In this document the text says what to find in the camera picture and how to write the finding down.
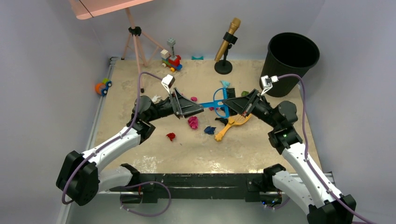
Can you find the teal paper scrap upper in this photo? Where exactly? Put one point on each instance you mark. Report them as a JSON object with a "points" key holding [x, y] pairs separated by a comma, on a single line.
{"points": [[225, 84]]}

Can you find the green paper scrap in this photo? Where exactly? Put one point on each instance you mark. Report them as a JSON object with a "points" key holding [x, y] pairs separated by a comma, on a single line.
{"points": [[244, 93]]}

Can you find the dark blue scrap lower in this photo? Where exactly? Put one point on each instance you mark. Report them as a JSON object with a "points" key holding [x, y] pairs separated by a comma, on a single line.
{"points": [[210, 130]]}

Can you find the orange green toy wheel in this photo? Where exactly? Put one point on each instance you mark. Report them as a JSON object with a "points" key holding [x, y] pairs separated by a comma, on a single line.
{"points": [[102, 87]]}

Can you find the aluminium frame rail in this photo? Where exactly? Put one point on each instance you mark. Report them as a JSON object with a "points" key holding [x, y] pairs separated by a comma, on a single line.
{"points": [[65, 209]]}

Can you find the blue hand brush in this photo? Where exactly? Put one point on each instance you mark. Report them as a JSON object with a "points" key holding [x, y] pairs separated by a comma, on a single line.
{"points": [[218, 103]]}

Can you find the teal small block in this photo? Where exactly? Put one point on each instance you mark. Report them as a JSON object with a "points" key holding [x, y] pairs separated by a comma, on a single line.
{"points": [[197, 58]]}

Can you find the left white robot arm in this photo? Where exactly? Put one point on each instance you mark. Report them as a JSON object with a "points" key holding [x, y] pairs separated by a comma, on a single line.
{"points": [[79, 175]]}

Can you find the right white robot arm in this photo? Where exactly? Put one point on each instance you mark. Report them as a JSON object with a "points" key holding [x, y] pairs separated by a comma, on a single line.
{"points": [[317, 197]]}

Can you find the black waste bin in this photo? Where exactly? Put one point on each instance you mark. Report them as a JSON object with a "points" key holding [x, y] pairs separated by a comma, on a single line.
{"points": [[290, 53]]}

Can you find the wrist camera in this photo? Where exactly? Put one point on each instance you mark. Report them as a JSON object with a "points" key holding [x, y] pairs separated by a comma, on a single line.
{"points": [[267, 83], [167, 82]]}

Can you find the yellow slotted plastic scoop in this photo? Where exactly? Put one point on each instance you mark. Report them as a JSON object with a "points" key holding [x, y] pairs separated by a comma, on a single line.
{"points": [[236, 120]]}

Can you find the red paper scrap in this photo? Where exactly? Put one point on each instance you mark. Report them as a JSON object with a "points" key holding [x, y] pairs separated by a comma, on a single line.
{"points": [[171, 136]]}

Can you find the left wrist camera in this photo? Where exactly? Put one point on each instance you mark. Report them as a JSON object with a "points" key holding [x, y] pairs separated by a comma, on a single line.
{"points": [[167, 82]]}

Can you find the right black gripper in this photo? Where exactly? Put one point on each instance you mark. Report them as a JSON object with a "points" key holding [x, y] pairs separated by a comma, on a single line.
{"points": [[242, 104]]}

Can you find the black paper scrap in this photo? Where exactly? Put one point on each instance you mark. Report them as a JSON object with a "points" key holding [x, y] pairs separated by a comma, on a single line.
{"points": [[224, 121]]}

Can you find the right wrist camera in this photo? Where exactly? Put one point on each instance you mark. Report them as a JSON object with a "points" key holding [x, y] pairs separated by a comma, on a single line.
{"points": [[267, 83]]}

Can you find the black base bar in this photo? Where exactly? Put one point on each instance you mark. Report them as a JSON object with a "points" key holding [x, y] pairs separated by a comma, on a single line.
{"points": [[148, 188]]}

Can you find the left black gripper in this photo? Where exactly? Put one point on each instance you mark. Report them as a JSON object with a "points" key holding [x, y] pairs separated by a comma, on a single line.
{"points": [[180, 105]]}

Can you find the gold microphone on stand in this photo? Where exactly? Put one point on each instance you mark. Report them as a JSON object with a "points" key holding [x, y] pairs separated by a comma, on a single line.
{"points": [[222, 65]]}

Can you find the large magenta paper scrap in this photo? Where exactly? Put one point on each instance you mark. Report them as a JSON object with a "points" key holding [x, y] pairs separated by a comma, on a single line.
{"points": [[193, 122]]}

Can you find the toy block train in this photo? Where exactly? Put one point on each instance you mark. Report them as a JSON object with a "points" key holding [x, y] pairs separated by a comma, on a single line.
{"points": [[169, 58]]}

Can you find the pink tripod stand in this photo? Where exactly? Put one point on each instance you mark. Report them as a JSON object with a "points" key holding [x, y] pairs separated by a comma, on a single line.
{"points": [[86, 9]]}

